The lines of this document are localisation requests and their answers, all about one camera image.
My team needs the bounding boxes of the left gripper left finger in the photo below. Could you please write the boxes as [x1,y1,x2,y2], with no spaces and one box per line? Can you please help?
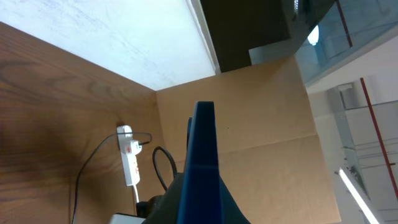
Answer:
[143,173,184,224]

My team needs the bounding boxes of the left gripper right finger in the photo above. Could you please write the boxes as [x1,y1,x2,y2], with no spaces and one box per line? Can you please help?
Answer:
[220,177,250,224]

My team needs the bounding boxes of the blue Galaxy smartphone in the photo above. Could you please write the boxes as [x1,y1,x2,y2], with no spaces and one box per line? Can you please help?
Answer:
[177,101,223,224]

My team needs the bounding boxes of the black charging cable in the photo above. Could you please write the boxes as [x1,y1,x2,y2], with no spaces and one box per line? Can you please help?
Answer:
[70,132,153,224]

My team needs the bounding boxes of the white power strip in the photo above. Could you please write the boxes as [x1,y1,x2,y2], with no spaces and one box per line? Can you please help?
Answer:
[117,125,140,186]

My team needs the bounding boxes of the brown cardboard panel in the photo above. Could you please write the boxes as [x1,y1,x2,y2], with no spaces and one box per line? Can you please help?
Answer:
[157,57,341,223]

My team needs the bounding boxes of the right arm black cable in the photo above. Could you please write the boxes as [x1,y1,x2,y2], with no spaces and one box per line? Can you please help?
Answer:
[152,146,178,192]

